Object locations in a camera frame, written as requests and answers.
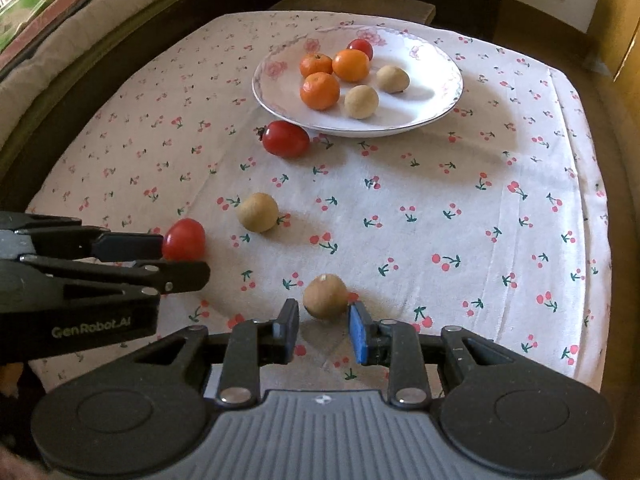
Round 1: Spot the brown round fruit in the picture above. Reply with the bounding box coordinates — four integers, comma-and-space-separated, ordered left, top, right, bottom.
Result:
303, 273, 348, 320

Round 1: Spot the tan round fruit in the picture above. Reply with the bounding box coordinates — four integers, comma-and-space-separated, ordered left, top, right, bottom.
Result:
236, 193, 279, 233

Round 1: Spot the red tomato with stem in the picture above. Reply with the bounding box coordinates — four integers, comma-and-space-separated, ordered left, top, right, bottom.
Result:
256, 120, 310, 158

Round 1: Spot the small mandarin orange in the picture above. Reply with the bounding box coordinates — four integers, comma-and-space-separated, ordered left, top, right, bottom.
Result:
299, 72, 341, 110

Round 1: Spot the beige round fruit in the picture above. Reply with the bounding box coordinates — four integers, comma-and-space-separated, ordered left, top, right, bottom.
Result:
344, 84, 380, 120

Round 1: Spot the beige longan fruit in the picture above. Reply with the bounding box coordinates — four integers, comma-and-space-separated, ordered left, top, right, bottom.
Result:
376, 65, 410, 94

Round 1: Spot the large orange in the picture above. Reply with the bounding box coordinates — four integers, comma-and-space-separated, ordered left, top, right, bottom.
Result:
332, 49, 370, 82

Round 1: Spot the red cherry tomato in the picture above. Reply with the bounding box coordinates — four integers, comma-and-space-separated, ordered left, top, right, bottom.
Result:
347, 38, 373, 60

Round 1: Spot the white floral plate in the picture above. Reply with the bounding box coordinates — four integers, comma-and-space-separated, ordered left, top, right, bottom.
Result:
252, 25, 464, 138

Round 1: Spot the brown wooden stool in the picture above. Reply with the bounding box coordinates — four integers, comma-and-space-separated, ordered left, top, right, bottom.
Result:
271, 0, 436, 25

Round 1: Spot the wooden wardrobe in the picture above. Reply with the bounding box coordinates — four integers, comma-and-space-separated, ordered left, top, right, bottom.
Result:
588, 0, 639, 158

